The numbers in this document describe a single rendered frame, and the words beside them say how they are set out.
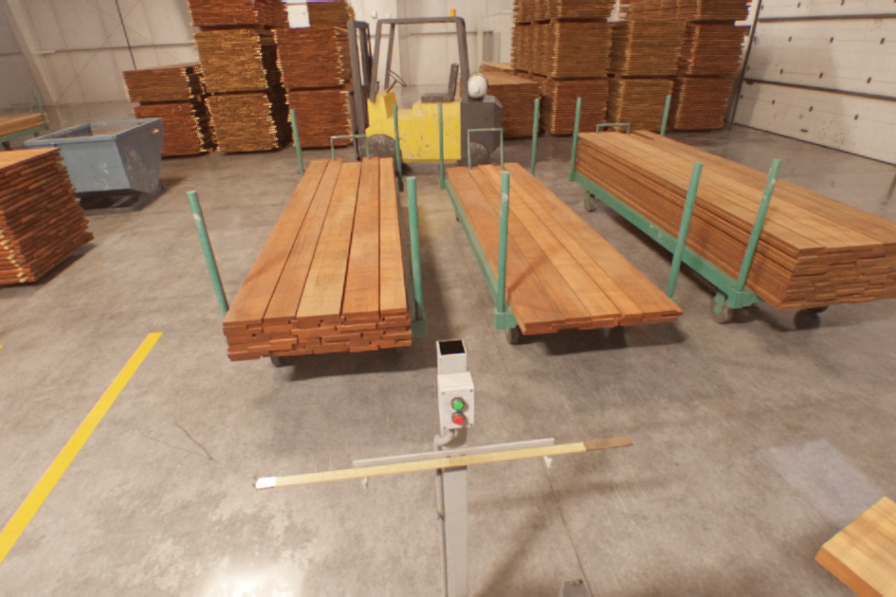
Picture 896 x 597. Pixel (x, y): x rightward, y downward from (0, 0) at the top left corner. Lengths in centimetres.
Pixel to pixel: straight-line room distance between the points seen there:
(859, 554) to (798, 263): 217
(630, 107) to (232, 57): 769
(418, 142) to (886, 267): 569
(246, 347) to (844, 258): 344
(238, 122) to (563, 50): 633
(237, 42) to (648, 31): 764
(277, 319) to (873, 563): 236
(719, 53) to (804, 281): 883
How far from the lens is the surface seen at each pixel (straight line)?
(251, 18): 999
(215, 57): 1017
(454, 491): 133
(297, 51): 981
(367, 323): 254
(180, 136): 1060
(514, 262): 336
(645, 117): 1115
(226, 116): 1021
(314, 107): 989
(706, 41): 1159
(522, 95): 1010
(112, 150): 733
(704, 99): 1193
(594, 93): 1068
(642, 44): 1093
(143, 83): 1068
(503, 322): 292
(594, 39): 1055
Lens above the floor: 191
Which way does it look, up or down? 29 degrees down
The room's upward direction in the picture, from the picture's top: 2 degrees counter-clockwise
